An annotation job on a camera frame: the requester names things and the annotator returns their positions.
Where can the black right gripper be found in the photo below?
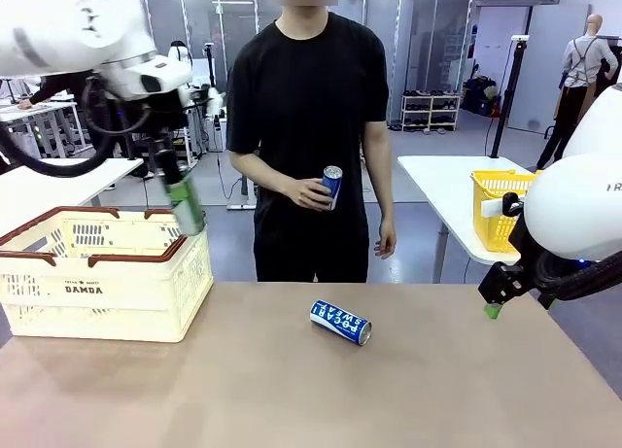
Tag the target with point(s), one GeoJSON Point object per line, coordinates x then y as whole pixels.
{"type": "Point", "coordinates": [505, 283]}

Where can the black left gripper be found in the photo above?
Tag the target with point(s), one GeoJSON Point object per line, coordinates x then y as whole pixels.
{"type": "Point", "coordinates": [160, 149]}

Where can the green drink can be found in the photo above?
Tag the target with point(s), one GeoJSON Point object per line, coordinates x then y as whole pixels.
{"type": "Point", "coordinates": [189, 215]}

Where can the blue Pocari Sweat can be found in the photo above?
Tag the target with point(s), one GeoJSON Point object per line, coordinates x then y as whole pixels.
{"type": "Point", "coordinates": [340, 321]}
{"type": "Point", "coordinates": [334, 176]}

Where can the person's left forearm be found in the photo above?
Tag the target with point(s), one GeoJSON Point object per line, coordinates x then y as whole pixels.
{"type": "Point", "coordinates": [381, 195]}

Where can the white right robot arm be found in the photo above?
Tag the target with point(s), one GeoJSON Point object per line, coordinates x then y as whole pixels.
{"type": "Point", "coordinates": [573, 210]}

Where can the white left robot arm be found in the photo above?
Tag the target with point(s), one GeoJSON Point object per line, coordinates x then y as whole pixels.
{"type": "Point", "coordinates": [73, 25]}

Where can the person's right forearm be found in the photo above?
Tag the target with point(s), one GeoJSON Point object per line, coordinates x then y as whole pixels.
{"type": "Point", "coordinates": [262, 176]}

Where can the yellow plastic basket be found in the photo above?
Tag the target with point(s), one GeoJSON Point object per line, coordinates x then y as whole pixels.
{"type": "Point", "coordinates": [495, 234]}

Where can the person's left hand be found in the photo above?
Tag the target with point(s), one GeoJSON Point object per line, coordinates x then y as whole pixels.
{"type": "Point", "coordinates": [388, 236]}

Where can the person's right hand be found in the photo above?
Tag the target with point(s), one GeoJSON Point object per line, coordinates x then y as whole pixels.
{"type": "Point", "coordinates": [308, 193]}

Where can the white work table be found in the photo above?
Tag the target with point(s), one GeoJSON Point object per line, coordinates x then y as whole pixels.
{"type": "Point", "coordinates": [48, 185]}

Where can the white side table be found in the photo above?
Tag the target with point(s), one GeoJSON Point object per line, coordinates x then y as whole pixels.
{"type": "Point", "coordinates": [437, 185]}

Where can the person in black t-shirt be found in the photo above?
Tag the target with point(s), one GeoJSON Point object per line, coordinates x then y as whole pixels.
{"type": "Point", "coordinates": [306, 103]}

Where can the background person with black cap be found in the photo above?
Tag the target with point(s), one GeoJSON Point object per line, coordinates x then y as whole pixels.
{"type": "Point", "coordinates": [53, 86]}

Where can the white shoe rack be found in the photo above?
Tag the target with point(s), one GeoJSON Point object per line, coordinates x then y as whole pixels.
{"type": "Point", "coordinates": [430, 113]}

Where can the pile of black bags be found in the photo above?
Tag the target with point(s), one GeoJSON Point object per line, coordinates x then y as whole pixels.
{"type": "Point", "coordinates": [478, 95]}

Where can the mannequin with grey apron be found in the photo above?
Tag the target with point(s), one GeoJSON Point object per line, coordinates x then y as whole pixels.
{"type": "Point", "coordinates": [580, 64]}

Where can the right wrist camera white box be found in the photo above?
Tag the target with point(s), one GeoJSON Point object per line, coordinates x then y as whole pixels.
{"type": "Point", "coordinates": [493, 207]}

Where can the thin black camera stand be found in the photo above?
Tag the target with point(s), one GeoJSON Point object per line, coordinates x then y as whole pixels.
{"type": "Point", "coordinates": [210, 64]}

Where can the black tripod pole with camera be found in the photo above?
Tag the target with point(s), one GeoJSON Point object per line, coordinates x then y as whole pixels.
{"type": "Point", "coordinates": [505, 103]}

